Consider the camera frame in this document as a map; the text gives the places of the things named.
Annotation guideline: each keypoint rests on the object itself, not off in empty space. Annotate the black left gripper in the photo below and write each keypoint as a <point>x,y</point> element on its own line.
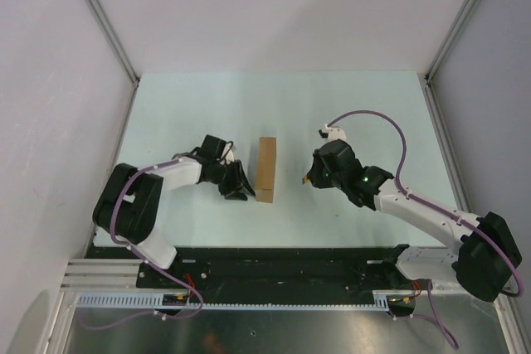
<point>239,186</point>

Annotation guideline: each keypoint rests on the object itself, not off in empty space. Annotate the brown cardboard express box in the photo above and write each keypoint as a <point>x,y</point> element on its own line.
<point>265,173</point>

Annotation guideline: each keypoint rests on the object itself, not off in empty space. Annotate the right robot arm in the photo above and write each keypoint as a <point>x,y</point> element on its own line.
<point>478,252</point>

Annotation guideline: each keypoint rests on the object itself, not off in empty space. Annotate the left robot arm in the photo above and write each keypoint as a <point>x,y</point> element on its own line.
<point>128,205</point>

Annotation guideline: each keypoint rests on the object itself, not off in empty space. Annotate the aluminium crossbar profile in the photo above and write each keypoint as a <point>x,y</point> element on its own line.
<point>103,273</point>

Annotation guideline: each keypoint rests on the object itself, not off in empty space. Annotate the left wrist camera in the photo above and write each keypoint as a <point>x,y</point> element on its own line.
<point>227,156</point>

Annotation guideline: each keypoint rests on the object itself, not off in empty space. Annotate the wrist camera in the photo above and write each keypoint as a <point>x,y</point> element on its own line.
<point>332,133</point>
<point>227,156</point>

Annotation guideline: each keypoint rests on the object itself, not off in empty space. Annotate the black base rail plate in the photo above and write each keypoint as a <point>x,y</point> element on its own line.
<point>386,255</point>

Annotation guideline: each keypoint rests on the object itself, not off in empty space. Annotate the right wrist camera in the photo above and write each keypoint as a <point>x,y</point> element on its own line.
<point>332,133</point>

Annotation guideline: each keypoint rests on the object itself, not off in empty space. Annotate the grey slotted cable duct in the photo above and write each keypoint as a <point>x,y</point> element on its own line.
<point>170,301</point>

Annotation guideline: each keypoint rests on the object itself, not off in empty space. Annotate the left aluminium frame post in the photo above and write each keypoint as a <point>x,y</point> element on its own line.
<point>110,35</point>

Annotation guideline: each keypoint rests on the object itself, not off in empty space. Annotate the aluminium frame post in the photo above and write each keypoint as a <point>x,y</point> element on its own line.
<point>457,27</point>
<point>110,35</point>

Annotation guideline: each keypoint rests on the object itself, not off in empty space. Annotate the right aluminium frame post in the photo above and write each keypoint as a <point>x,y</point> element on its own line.
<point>457,27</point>

